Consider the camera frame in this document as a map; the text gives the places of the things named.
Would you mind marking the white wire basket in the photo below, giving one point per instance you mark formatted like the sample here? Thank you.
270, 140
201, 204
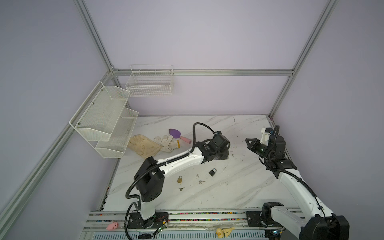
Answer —
151, 81

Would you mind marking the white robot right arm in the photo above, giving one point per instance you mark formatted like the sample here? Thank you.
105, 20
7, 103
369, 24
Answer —
319, 221

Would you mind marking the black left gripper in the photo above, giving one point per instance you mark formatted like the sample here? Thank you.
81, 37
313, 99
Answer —
225, 156

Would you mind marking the aluminium frame post right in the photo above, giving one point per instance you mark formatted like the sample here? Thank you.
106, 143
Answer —
319, 26

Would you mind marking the pink toy pig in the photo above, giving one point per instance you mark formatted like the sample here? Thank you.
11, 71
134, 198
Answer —
113, 226

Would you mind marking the white mesh upper shelf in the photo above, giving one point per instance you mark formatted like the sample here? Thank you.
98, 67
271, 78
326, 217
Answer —
96, 119

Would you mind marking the aluminium frame post left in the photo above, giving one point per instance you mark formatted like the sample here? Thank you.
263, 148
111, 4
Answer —
91, 27

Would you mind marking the yellow toy figure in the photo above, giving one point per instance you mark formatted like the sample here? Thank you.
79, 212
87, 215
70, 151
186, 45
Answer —
224, 233

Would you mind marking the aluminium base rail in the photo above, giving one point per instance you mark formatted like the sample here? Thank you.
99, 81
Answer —
181, 225

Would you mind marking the aluminium frame back bar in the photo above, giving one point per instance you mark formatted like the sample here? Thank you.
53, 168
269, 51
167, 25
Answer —
184, 72

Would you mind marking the beige leather glove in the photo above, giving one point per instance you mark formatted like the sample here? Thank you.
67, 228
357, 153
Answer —
143, 146

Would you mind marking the aluminium frame post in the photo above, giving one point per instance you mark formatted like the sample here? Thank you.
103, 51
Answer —
319, 26
91, 27

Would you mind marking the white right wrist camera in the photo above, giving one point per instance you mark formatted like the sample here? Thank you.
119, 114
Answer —
266, 132

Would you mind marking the white mesh shelf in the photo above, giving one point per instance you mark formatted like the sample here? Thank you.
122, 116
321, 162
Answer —
117, 144
96, 119

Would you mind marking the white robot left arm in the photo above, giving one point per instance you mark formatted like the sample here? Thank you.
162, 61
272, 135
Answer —
149, 180

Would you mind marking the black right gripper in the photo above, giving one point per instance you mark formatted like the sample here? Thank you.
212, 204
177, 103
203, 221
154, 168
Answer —
251, 146

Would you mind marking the purple pink toy shovel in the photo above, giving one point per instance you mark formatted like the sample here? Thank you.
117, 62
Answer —
177, 135

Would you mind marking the black padlock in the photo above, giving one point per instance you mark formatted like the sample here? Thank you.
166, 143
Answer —
212, 172

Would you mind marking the white mesh lower shelf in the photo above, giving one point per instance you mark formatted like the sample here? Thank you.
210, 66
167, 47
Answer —
117, 144

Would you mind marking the brass padlock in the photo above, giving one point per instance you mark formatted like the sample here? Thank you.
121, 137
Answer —
180, 179

